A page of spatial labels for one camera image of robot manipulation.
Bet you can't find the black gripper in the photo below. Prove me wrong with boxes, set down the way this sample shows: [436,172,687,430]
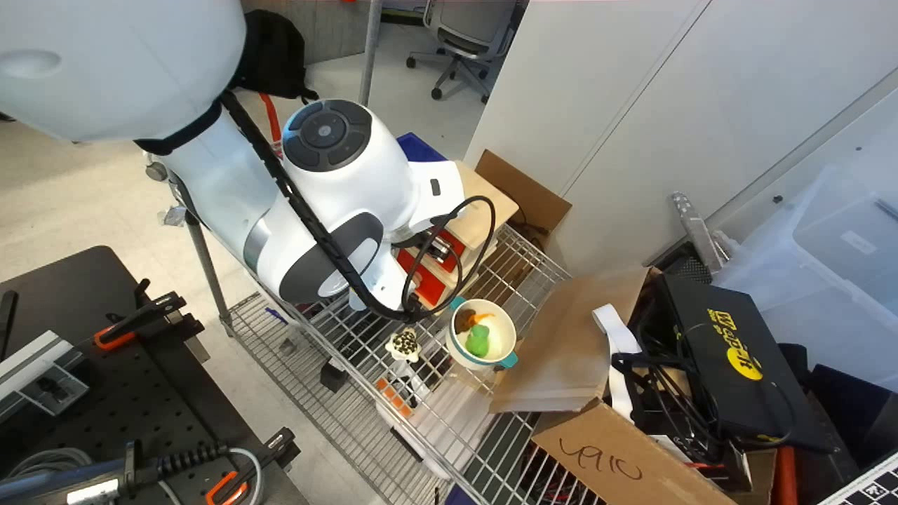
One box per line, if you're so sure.
[405,221,465,273]

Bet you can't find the red drawer with wooden knob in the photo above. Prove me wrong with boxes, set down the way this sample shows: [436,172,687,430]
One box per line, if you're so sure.
[411,276,454,308]
[394,232,465,287]

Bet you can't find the wooden two-drawer cabinet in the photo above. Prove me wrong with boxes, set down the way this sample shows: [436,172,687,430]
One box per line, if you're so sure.
[391,166,524,319]

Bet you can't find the blue plastic bin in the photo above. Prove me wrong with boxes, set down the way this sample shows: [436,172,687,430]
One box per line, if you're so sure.
[395,130,454,169]

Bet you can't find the black white spotted toy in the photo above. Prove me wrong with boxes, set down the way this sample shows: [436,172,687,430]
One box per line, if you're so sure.
[383,325,428,367]

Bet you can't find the green toy vegetable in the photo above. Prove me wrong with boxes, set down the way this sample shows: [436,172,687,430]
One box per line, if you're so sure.
[463,319,493,363]

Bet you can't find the black rectangular device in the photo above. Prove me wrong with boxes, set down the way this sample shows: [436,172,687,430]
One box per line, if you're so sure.
[317,359,355,396]

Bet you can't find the brown cardboard box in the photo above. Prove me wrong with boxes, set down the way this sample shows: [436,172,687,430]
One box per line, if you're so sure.
[488,263,745,505]

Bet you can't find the grey office chair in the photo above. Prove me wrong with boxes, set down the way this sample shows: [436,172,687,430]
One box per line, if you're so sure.
[405,0,527,103]

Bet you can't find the black backpack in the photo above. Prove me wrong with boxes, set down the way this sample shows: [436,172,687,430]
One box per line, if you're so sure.
[234,8,311,102]

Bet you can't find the black case yellow logo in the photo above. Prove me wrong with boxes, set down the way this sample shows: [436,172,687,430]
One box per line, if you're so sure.
[655,256,841,458]

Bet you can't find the black tool case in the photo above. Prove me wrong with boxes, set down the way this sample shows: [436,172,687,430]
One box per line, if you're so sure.
[0,245,311,505]

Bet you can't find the clear plastic storage bin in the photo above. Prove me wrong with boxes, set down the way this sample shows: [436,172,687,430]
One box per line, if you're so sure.
[714,120,898,396]

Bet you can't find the silver aluminium profile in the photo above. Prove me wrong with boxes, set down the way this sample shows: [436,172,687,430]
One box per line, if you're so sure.
[0,329,94,416]

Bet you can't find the red tube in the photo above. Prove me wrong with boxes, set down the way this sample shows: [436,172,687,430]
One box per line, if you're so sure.
[770,444,805,505]

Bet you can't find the white keyboard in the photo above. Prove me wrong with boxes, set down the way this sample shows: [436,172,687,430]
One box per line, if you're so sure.
[819,450,898,505]

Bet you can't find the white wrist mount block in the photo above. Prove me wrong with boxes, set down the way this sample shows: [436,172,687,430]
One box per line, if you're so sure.
[405,158,468,228]

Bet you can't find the white bowl teal handles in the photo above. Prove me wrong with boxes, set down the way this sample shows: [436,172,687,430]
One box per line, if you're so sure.
[443,295,523,375]

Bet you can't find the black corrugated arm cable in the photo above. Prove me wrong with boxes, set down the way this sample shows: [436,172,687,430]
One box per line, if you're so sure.
[216,86,500,325]

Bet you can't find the silver wire shelf rack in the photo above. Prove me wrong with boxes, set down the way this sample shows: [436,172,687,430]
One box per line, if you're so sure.
[143,158,658,505]

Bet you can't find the white plastic handle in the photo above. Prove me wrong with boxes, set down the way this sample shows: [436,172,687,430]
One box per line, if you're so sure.
[590,304,645,359]

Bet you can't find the silver metal rail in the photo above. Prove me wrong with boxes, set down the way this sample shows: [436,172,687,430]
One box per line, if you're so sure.
[666,190,739,276]

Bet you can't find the white cable loop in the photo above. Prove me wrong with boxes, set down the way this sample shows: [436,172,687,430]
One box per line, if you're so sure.
[227,444,269,505]

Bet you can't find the black wire stand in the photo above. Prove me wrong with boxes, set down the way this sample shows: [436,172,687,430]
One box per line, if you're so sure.
[610,347,752,490]

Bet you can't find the black clamp orange handle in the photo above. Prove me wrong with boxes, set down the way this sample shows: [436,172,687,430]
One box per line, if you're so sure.
[122,426,303,505]
[91,277,207,357]

